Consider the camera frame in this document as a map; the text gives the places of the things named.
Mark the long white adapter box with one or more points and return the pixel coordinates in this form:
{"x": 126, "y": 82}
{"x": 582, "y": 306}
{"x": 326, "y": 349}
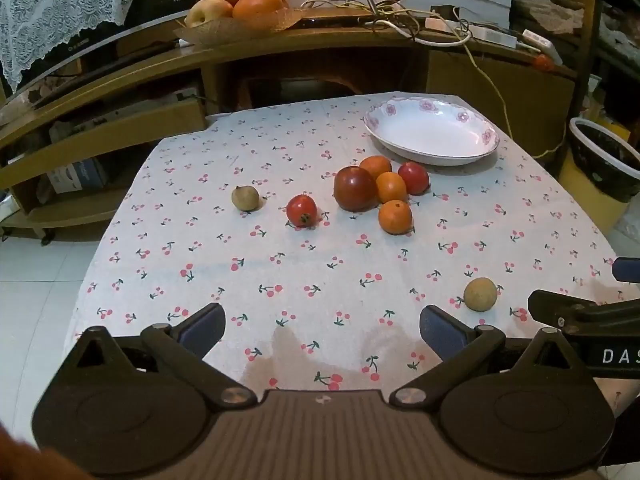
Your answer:
{"x": 495, "y": 36}

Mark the floral white plate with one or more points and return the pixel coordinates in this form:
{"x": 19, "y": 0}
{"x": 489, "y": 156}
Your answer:
{"x": 425, "y": 132}

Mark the black power plug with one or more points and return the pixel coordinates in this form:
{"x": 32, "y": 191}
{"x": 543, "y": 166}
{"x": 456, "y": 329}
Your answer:
{"x": 444, "y": 11}

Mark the black flat device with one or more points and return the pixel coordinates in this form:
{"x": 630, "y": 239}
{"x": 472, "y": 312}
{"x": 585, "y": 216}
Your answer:
{"x": 330, "y": 21}

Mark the red tomato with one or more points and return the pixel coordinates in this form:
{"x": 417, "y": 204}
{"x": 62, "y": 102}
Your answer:
{"x": 416, "y": 177}
{"x": 301, "y": 210}

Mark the dark red apple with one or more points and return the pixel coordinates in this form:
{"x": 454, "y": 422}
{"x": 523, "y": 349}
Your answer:
{"x": 355, "y": 189}

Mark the brown kiwi fruit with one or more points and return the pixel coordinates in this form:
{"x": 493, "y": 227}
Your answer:
{"x": 480, "y": 294}
{"x": 245, "y": 198}

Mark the glass fruit bowl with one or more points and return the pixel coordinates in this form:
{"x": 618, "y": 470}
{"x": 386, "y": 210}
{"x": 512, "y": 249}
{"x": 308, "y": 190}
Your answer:
{"x": 225, "y": 32}

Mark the white power strip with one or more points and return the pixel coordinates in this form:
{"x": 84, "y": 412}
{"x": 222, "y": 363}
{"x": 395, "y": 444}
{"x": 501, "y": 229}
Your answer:
{"x": 542, "y": 44}

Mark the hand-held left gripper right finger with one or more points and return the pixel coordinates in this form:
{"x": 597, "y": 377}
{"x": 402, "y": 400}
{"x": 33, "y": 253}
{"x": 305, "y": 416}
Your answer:
{"x": 440, "y": 331}

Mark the cherry print tablecloth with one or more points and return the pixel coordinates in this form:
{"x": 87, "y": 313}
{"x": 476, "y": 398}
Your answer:
{"x": 300, "y": 260}

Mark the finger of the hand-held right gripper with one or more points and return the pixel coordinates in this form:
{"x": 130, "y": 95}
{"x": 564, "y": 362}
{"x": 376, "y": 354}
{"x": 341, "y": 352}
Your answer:
{"x": 627, "y": 270}
{"x": 575, "y": 312}

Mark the small white charger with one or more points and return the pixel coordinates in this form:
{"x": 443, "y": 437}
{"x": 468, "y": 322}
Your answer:
{"x": 440, "y": 24}

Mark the blue and white box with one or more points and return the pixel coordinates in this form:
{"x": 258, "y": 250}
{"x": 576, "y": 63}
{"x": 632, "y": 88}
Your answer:
{"x": 75, "y": 176}

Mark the wooden cabinet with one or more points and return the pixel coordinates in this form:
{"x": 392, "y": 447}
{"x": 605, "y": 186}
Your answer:
{"x": 450, "y": 75}

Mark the beige knitted cloth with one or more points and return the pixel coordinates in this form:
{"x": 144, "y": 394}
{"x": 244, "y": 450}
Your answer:
{"x": 547, "y": 7}

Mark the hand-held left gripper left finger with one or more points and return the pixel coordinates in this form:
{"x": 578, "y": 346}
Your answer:
{"x": 202, "y": 329}

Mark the small orange mandarin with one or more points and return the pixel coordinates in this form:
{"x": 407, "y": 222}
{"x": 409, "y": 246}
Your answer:
{"x": 395, "y": 217}
{"x": 376, "y": 165}
{"x": 391, "y": 187}

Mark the yellow apple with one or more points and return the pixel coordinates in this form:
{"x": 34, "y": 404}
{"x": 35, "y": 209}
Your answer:
{"x": 207, "y": 12}

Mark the white lace cloth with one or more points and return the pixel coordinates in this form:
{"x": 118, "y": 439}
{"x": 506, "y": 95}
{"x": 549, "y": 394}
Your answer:
{"x": 55, "y": 5}

